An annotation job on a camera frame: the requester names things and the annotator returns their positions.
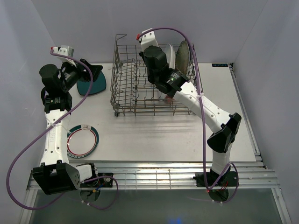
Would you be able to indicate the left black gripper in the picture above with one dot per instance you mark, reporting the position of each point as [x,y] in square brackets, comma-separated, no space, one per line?
[84,75]

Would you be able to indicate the pink dotted scalloped plate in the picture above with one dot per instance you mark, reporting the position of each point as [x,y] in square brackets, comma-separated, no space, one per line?
[168,99]

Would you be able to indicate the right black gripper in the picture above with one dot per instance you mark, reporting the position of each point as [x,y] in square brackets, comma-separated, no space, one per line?
[141,53]

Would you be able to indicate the grey wire dish rack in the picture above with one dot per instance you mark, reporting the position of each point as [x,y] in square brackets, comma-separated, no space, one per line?
[131,92]

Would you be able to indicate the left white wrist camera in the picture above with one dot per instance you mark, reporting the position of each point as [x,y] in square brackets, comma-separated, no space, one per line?
[64,50]

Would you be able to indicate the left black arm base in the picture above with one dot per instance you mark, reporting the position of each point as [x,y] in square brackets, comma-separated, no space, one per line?
[105,182]

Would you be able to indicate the round plate red teal rim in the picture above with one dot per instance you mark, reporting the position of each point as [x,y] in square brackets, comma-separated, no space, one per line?
[82,140]

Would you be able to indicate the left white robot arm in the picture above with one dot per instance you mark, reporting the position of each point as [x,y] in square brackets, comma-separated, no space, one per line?
[55,174]

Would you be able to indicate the black square floral plate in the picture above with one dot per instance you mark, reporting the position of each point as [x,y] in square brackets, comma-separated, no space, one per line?
[191,60]

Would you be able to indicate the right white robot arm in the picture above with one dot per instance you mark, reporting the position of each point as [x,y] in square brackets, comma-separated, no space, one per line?
[224,126]

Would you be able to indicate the teal square plate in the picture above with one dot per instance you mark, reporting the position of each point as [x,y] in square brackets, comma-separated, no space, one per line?
[98,86]

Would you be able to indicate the right logo sticker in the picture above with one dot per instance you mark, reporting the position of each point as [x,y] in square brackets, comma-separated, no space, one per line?
[219,65]

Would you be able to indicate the white oval platter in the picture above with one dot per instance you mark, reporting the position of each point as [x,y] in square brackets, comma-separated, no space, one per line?
[165,73]

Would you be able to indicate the speckled beige round plate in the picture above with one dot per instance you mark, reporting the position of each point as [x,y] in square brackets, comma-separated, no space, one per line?
[183,58]

